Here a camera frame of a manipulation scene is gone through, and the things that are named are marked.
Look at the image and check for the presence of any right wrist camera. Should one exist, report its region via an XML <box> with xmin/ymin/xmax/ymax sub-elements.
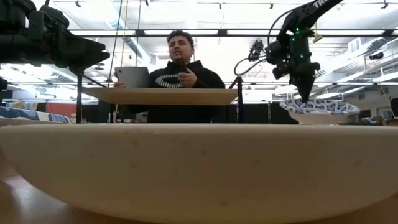
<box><xmin>272</xmin><ymin>60</ymin><xmax>293</xmax><ymax>80</ymax></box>

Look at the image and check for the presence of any wooden shelf board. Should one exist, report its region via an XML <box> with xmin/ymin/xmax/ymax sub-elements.
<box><xmin>81</xmin><ymin>87</ymin><xmax>239</xmax><ymax>106</ymax></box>

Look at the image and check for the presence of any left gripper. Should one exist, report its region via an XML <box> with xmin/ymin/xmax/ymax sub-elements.
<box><xmin>28</xmin><ymin>11</ymin><xmax>111</xmax><ymax>70</ymax></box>

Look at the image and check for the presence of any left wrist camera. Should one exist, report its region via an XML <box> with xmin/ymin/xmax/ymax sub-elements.
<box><xmin>37</xmin><ymin>4</ymin><xmax>70</xmax><ymax>29</ymax></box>

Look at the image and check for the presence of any black overhead camera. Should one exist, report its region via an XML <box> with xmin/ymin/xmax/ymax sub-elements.
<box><xmin>248</xmin><ymin>39</ymin><xmax>266</xmax><ymax>62</ymax></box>

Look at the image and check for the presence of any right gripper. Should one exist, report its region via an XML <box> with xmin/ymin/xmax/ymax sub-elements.
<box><xmin>290</xmin><ymin>62</ymin><xmax>321</xmax><ymax>103</ymax></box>

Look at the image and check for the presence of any grey tablet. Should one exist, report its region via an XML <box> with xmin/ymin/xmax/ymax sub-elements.
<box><xmin>114</xmin><ymin>66</ymin><xmax>152</xmax><ymax>89</ymax></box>

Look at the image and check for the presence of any yellow hanging tag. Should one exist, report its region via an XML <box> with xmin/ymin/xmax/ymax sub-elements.
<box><xmin>312</xmin><ymin>21</ymin><xmax>323</xmax><ymax>44</ymax></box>

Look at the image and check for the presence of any person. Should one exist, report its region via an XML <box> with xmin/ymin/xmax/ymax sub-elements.
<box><xmin>113</xmin><ymin>30</ymin><xmax>226</xmax><ymax>124</ymax></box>

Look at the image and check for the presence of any wooden shelf rack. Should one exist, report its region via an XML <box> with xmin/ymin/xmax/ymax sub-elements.
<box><xmin>76</xmin><ymin>73</ymin><xmax>245</xmax><ymax>124</ymax></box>

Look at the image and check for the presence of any black hanging cord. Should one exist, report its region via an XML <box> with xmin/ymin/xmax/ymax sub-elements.
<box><xmin>107</xmin><ymin>0</ymin><xmax>124</xmax><ymax>88</ymax></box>

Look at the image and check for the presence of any orange partition panel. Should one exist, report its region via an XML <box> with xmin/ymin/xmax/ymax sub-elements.
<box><xmin>46</xmin><ymin>102</ymin><xmax>77</xmax><ymax>119</ymax></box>

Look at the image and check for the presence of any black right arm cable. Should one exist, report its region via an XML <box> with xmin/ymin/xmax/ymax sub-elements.
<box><xmin>233</xmin><ymin>7</ymin><xmax>295</xmax><ymax>77</ymax></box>

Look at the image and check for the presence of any black partition wall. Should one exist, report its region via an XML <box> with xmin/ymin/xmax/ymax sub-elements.
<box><xmin>81</xmin><ymin>100</ymin><xmax>300</xmax><ymax>124</ymax></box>

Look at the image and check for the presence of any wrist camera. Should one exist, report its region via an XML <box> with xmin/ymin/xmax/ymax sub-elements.
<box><xmin>272</xmin><ymin>60</ymin><xmax>293</xmax><ymax>80</ymax></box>
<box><xmin>37</xmin><ymin>4</ymin><xmax>70</xmax><ymax>29</ymax></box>

